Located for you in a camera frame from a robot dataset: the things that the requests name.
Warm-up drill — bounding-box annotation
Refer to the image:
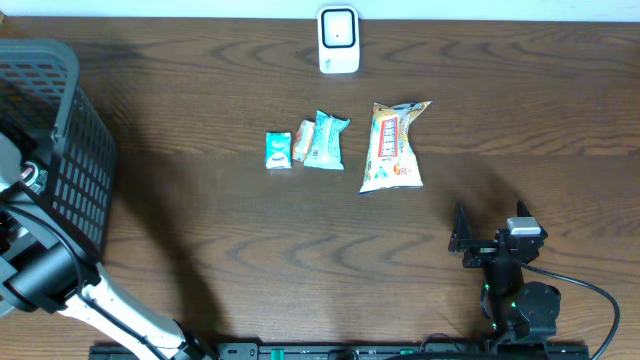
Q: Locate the yellow snack bag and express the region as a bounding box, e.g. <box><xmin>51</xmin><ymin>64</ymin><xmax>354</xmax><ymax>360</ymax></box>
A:
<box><xmin>359</xmin><ymin>101</ymin><xmax>431</xmax><ymax>193</ymax></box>

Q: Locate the teal snack packet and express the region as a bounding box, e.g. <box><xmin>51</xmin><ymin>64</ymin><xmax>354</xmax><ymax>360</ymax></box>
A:
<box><xmin>303</xmin><ymin>110</ymin><xmax>350</xmax><ymax>170</ymax></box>

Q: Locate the orange snack packet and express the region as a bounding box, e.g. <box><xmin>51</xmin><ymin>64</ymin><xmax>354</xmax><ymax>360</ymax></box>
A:
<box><xmin>292</xmin><ymin>120</ymin><xmax>315</xmax><ymax>162</ymax></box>

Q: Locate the small teal tissue pack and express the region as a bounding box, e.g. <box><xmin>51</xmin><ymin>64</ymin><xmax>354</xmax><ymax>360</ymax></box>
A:
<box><xmin>265</xmin><ymin>132</ymin><xmax>292</xmax><ymax>170</ymax></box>

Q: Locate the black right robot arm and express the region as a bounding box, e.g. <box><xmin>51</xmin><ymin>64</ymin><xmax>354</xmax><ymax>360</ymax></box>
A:
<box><xmin>448</xmin><ymin>201</ymin><xmax>561</xmax><ymax>352</ymax></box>

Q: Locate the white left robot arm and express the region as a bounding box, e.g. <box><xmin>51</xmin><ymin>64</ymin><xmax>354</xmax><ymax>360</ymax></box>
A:
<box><xmin>1</xmin><ymin>134</ymin><xmax>259</xmax><ymax>359</ymax></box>

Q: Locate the white barcode scanner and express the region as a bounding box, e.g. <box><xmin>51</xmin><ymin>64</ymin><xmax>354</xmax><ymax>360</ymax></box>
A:
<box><xmin>317</xmin><ymin>5</ymin><xmax>360</xmax><ymax>74</ymax></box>

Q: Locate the grey plastic basket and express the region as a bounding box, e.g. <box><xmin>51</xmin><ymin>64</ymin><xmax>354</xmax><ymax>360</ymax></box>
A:
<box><xmin>1</xmin><ymin>39</ymin><xmax>117</xmax><ymax>252</ymax></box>

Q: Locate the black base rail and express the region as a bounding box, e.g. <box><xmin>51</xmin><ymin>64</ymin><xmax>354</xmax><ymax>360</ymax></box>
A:
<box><xmin>89</xmin><ymin>341</ymin><xmax>592</xmax><ymax>360</ymax></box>

